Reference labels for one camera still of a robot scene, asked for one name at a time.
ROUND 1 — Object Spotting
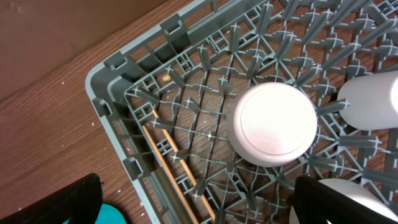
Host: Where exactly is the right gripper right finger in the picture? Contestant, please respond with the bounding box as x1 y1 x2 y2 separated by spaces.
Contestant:
292 174 398 224

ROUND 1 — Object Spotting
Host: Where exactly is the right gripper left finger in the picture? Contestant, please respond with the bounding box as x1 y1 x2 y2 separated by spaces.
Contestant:
1 173 103 224

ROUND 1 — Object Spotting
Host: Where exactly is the white saucer bowl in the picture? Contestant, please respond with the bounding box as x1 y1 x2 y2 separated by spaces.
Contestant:
288 178 398 224

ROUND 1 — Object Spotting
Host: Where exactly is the wooden chopstick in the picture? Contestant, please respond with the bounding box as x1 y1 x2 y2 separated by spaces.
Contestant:
142 126 199 224
163 129 216 221

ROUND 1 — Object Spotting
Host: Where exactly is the white cup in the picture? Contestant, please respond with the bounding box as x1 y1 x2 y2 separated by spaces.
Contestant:
338 71 397 130

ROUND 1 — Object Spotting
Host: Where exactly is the teal plastic tray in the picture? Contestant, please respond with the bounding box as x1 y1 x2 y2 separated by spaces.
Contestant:
63 203 127 224

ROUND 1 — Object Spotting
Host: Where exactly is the grey dish rack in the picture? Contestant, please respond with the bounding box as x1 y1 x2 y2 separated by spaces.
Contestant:
85 0 397 223

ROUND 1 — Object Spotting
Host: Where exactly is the cardboard backdrop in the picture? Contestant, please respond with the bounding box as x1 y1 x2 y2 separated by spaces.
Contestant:
1 0 163 98

